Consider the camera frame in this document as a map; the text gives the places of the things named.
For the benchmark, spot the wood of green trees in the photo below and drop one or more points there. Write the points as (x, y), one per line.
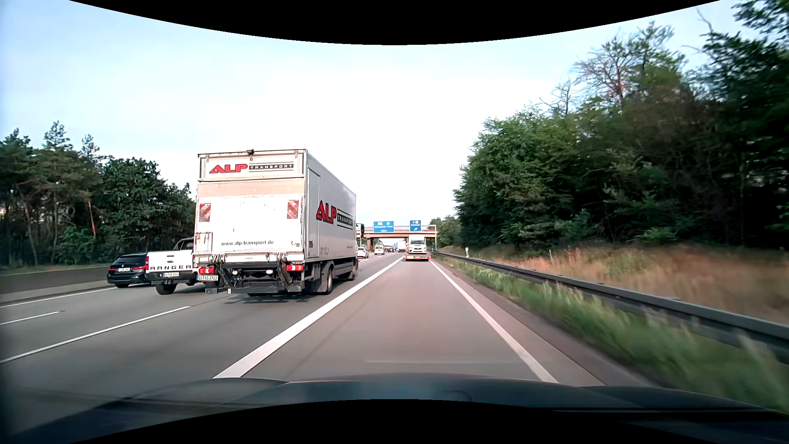
(629, 160)

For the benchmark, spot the row of dark trees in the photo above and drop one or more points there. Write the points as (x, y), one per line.
(80, 203)

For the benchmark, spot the concrete road bridge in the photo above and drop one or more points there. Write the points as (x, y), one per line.
(400, 234)

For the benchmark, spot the road markings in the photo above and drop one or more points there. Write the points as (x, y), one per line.
(289, 333)

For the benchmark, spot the metal guard rail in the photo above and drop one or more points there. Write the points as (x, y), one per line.
(616, 296)

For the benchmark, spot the lorry carrying white vehicle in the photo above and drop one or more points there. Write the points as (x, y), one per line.
(416, 248)

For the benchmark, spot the white pickup truck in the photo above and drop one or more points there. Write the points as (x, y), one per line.
(171, 266)

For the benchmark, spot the car's own bonnet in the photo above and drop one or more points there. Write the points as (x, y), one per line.
(394, 390)

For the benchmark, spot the white box lorry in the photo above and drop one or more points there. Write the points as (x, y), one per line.
(271, 216)

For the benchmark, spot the blue overhead road signs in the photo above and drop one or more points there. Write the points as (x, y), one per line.
(383, 226)

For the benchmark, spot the grey asphalt road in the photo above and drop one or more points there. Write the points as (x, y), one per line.
(400, 320)

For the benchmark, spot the grass verge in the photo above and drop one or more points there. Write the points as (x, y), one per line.
(647, 290)

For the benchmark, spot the concrete median barrier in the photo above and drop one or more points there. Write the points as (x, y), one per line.
(49, 279)

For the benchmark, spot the black car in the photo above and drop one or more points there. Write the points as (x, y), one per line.
(128, 269)

